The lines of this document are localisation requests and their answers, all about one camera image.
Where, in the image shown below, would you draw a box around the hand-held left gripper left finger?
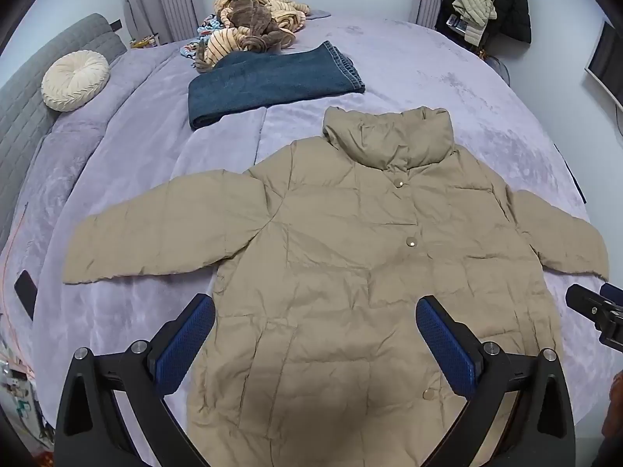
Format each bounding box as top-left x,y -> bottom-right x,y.
55,293 -> 217,467

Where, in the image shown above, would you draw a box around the person's right forearm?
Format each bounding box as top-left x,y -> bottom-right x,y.
601,370 -> 623,455

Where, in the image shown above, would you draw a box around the grey quilted headboard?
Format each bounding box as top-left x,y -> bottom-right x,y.
0,13 -> 128,254

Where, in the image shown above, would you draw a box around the round cream pleated pillow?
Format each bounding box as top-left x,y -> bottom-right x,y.
41,51 -> 111,112

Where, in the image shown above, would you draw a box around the hanging beige puffer vest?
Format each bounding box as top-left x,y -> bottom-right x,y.
452,0 -> 498,48

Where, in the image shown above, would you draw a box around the lilac plush bed blanket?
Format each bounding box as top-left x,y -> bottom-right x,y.
0,12 -> 604,448

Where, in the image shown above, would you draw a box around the black flat monitor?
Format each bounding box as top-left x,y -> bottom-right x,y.
584,22 -> 623,108

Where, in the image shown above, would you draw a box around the beige puffer jacket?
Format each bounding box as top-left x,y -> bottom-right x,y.
62,105 -> 610,467

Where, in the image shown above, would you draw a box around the hanging black coat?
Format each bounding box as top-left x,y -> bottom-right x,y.
435,0 -> 532,46

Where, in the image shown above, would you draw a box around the brown plush garment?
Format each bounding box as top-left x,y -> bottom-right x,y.
219,0 -> 297,53

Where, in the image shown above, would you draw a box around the folded blue jeans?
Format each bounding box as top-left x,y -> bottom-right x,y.
188,40 -> 366,130

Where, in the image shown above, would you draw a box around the pile of striped clothes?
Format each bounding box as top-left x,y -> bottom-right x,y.
195,0 -> 312,75

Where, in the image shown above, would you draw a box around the colourful printed cloth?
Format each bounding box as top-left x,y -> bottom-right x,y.
180,16 -> 229,60

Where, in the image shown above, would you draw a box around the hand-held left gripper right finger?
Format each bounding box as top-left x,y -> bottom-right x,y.
415,294 -> 577,467

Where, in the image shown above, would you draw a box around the black phone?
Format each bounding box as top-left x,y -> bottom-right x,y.
14,271 -> 39,322

